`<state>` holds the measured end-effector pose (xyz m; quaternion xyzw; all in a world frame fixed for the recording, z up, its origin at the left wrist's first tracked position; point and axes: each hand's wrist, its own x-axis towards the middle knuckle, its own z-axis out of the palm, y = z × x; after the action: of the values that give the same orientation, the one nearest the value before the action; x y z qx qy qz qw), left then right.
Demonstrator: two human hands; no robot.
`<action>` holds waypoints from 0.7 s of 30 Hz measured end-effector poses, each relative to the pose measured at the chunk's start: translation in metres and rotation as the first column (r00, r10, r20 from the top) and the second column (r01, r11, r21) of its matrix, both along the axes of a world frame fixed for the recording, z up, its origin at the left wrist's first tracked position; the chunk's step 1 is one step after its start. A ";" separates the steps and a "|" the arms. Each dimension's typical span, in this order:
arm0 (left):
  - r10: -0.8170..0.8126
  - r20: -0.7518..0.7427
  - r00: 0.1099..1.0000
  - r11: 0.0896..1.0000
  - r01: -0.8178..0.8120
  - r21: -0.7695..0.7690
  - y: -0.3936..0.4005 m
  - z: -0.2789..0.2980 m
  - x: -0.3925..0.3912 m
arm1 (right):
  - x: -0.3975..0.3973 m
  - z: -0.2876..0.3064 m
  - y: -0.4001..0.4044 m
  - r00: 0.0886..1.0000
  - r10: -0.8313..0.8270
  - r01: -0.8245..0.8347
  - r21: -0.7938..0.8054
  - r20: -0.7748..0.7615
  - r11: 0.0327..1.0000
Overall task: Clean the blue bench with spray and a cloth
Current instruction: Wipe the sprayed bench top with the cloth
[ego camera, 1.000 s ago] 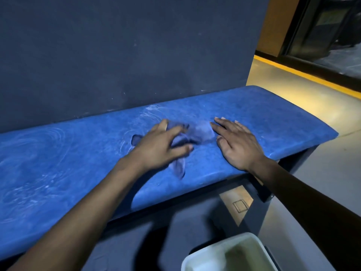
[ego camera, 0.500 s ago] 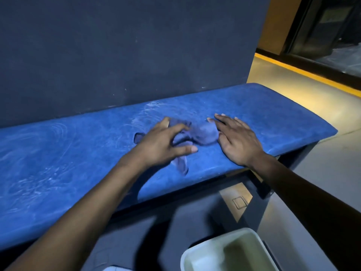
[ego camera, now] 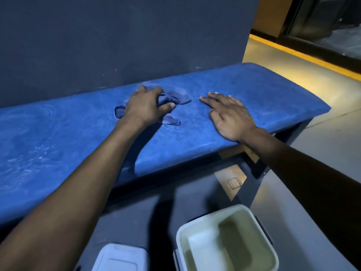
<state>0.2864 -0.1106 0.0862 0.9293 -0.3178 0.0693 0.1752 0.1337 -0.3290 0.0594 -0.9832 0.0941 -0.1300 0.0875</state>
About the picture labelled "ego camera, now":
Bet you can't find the person's right forearm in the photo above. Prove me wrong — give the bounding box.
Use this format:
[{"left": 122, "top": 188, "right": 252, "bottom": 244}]
[{"left": 240, "top": 126, "right": 361, "bottom": 269}]

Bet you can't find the white plastic bucket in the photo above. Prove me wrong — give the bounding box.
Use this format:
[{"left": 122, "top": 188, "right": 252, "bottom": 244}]
[{"left": 173, "top": 204, "right": 280, "bottom": 271}]

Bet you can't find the square floor drain cover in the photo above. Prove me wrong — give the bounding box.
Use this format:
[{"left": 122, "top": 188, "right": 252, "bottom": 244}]
[{"left": 227, "top": 177, "right": 243, "bottom": 190}]

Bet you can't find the person's left hand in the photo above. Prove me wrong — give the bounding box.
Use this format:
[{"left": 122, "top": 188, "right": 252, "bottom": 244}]
[{"left": 122, "top": 85, "right": 176, "bottom": 129}]

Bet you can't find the person's left forearm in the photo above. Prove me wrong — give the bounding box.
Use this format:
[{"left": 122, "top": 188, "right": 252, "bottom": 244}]
[{"left": 0, "top": 117, "right": 150, "bottom": 271}]

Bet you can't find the white plastic lid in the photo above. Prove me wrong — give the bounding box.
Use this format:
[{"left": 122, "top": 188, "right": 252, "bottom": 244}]
[{"left": 92, "top": 243, "right": 149, "bottom": 271}]

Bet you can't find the blue padded bench cushion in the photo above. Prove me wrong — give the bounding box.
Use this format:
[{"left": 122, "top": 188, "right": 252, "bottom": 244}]
[{"left": 0, "top": 62, "right": 332, "bottom": 227}]

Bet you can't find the dark framed glass door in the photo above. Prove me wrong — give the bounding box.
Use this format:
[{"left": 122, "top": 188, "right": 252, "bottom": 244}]
[{"left": 281, "top": 0, "right": 361, "bottom": 62}]

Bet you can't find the person's right hand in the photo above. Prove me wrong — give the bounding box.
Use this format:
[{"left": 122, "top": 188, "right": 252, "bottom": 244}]
[{"left": 199, "top": 92, "right": 258, "bottom": 143}]

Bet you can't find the dark metal bench frame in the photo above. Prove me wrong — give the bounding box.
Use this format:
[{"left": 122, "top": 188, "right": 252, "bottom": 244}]
[{"left": 107, "top": 118, "right": 314, "bottom": 212}]

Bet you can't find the blue cleaning cloth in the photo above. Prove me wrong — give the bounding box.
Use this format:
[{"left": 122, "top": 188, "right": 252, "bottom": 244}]
[{"left": 114, "top": 89, "right": 192, "bottom": 126}]

